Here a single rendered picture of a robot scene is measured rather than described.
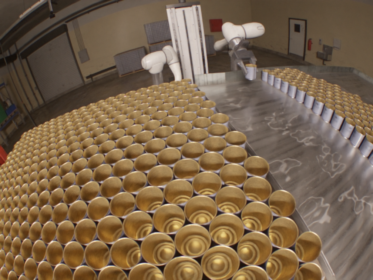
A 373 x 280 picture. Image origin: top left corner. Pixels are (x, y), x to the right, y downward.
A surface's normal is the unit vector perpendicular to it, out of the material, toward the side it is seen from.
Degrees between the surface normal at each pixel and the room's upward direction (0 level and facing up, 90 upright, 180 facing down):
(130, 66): 90
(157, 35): 88
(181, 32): 90
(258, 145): 0
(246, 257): 2
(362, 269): 0
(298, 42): 90
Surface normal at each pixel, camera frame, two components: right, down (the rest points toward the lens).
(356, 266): -0.15, -0.75
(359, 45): -0.96, 0.27
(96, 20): 0.26, 0.60
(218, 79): -0.03, 0.65
